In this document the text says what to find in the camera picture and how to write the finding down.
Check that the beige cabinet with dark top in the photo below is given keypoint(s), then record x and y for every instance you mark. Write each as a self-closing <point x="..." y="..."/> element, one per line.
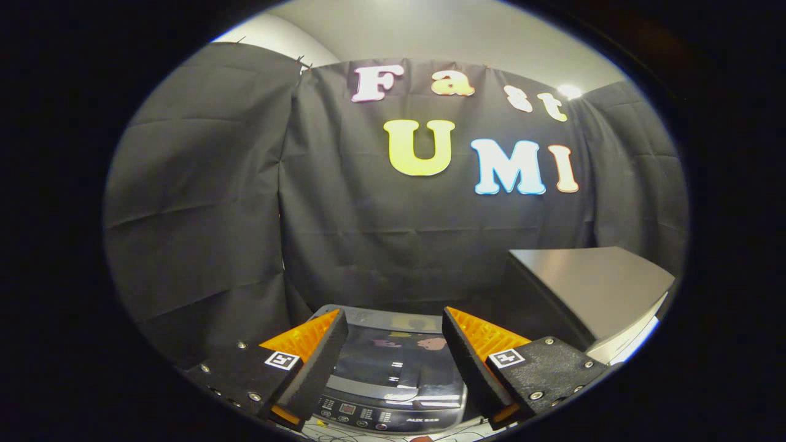
<point x="589" y="276"/>

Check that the black backdrop cloth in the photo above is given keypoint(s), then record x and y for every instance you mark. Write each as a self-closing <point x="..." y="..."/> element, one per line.
<point x="202" y="202"/>

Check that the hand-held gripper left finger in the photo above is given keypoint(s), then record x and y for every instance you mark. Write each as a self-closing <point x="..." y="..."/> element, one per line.
<point x="316" y="362"/>

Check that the dark grey washing machine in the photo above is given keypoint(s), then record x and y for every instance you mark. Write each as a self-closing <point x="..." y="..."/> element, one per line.
<point x="393" y="420"/>

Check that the small ceiling light panel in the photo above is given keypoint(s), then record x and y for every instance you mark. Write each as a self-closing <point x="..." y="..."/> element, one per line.
<point x="569" y="91"/>

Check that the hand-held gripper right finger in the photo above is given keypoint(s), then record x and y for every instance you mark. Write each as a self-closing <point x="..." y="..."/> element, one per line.
<point x="470" y="362"/>

